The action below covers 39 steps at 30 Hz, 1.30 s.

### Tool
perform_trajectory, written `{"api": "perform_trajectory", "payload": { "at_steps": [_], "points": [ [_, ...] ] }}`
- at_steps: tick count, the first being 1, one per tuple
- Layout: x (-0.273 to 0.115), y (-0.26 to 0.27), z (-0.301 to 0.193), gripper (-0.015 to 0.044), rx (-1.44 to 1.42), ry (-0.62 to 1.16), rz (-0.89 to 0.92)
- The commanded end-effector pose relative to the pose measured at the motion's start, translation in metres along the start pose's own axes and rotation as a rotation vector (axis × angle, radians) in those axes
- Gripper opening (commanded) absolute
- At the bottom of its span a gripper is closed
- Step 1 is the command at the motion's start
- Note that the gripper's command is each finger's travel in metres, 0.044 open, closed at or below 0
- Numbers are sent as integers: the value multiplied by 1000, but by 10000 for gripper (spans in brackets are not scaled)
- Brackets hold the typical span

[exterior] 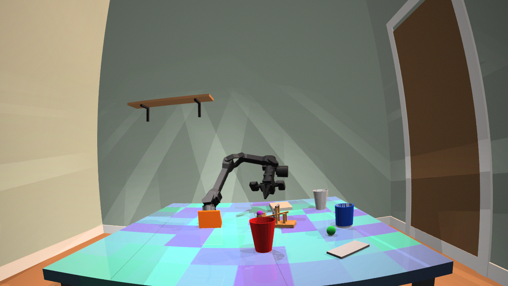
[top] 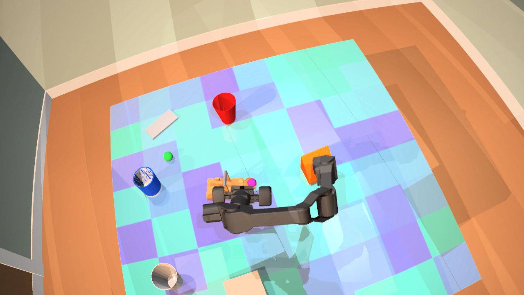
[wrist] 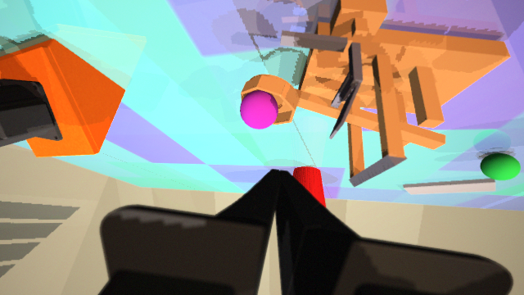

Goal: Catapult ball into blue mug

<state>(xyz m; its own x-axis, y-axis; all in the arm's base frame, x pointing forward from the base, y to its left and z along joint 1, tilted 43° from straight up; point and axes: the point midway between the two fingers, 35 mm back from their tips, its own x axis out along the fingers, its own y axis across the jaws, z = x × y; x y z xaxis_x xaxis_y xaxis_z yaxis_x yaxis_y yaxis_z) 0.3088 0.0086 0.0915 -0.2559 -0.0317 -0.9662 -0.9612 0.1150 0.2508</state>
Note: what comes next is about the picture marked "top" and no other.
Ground blue cup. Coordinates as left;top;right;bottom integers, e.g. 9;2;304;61
133;167;161;197

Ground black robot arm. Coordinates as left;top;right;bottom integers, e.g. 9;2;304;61
202;155;339;234

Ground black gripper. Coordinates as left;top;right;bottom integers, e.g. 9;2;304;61
212;186;272;207

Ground green ball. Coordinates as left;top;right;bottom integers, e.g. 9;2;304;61
164;152;173;161

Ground red plastic cup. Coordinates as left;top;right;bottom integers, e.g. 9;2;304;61
212;93;236;124

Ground beige flat rectangular plank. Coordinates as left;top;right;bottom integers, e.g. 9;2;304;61
145;109;178;139

